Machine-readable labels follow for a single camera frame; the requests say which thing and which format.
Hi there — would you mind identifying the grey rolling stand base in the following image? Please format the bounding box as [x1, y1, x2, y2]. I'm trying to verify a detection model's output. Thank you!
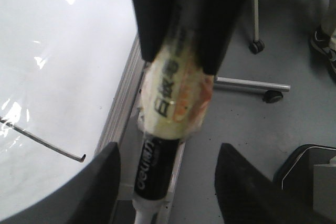
[214, 0, 291, 103]

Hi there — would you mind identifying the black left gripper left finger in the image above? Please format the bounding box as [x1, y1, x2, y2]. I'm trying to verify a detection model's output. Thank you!
[2, 142, 121, 223]

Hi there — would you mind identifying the black and white sneaker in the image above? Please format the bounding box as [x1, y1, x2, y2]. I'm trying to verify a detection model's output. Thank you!
[310, 25, 335, 73]

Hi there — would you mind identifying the white whiteboard with aluminium frame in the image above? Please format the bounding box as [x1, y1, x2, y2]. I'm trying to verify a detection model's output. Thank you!
[1, 0, 143, 223]

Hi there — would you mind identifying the black whiteboard marker with tape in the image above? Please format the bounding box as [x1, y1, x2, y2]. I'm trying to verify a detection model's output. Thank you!
[132, 6, 214, 223]

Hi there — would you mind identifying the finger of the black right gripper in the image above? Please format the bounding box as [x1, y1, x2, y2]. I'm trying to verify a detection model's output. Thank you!
[190, 0, 245, 75]
[132, 0, 174, 62]

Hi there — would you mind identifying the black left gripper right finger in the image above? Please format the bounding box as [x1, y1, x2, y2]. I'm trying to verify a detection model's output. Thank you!
[214, 143, 333, 223]

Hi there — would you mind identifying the black grey equipment box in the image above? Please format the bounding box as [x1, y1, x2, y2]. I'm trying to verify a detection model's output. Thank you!
[272, 144, 335, 209]

